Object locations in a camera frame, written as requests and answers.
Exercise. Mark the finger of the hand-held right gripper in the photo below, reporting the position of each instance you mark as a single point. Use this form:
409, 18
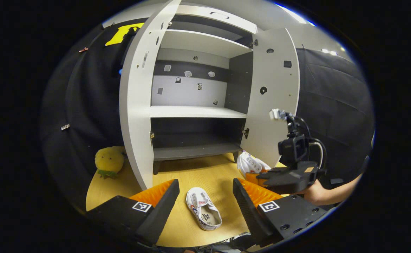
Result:
289, 177

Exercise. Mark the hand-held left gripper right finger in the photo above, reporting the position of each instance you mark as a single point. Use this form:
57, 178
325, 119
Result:
249, 214

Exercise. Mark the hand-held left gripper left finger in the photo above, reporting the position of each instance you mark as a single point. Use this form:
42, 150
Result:
158, 218

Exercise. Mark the white canvas shoe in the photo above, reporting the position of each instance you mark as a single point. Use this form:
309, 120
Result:
251, 163
202, 207

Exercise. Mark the white door with cat sticker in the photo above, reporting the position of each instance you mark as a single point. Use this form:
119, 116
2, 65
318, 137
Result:
275, 77

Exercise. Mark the white and grey shoe cabinet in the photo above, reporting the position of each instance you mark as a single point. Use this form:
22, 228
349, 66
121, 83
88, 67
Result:
191, 112

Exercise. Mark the white door with phone sticker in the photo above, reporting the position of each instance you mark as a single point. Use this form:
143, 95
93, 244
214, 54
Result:
135, 105

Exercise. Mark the yellow plush toy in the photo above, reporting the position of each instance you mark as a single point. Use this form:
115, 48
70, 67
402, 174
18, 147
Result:
109, 161

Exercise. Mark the silver clip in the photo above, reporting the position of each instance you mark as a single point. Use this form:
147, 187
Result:
65, 127

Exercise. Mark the red clip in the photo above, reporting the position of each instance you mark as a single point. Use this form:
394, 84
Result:
83, 50

